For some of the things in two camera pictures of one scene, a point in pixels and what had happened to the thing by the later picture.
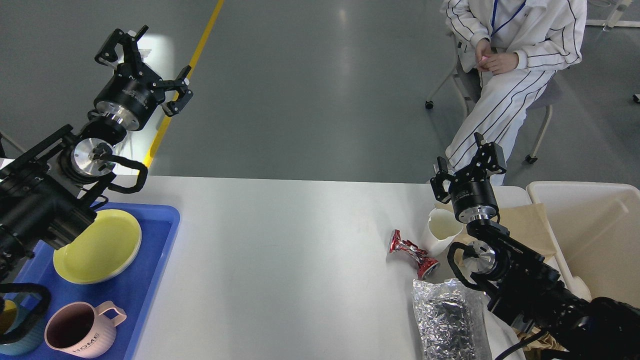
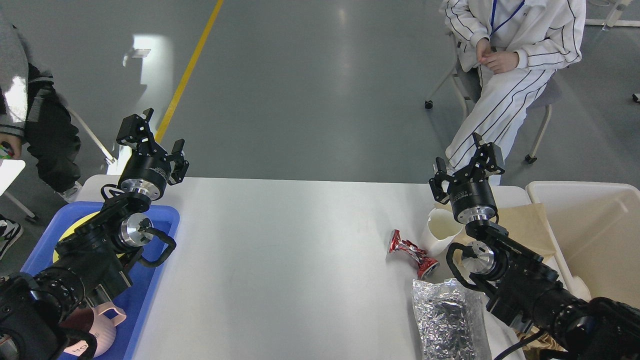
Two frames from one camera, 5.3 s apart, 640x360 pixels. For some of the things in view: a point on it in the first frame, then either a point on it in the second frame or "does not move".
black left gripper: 130,96 to 147,170
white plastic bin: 594,228 does not move
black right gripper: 473,196 does not move
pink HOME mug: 81,330 does not move
